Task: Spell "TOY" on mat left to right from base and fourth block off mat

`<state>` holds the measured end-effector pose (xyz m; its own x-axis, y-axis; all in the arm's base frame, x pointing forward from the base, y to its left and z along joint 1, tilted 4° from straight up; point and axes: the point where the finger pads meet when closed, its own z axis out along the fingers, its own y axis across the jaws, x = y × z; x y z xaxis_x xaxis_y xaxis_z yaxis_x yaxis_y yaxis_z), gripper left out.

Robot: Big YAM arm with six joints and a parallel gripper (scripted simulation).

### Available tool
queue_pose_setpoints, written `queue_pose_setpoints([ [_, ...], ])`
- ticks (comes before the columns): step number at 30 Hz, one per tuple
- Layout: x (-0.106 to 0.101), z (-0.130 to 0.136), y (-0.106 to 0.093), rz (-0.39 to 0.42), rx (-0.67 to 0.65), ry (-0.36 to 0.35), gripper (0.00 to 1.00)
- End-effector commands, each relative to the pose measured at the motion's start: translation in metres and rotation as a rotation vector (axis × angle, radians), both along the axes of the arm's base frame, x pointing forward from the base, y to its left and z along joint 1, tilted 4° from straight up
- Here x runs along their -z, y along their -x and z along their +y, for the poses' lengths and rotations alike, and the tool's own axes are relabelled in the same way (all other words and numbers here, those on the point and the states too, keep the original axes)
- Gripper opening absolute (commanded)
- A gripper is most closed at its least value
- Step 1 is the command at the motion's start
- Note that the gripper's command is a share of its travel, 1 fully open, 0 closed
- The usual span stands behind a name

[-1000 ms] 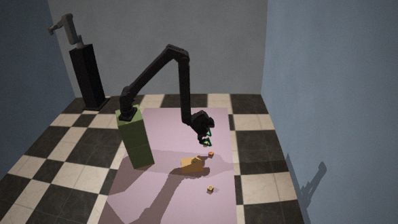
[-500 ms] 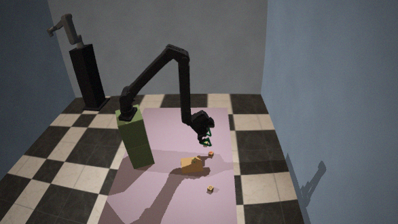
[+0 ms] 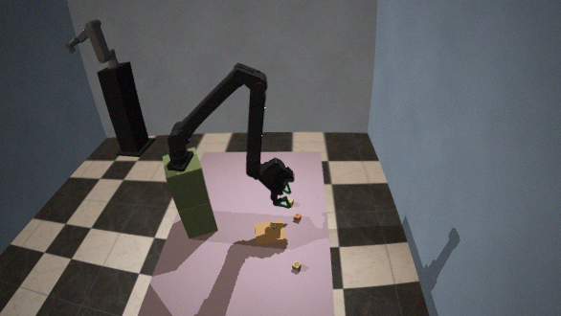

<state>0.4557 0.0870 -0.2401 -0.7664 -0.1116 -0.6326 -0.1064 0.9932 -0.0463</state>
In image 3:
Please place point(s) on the tan flat mat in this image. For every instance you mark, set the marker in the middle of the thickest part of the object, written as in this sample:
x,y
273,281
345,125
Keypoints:
x,y
265,236

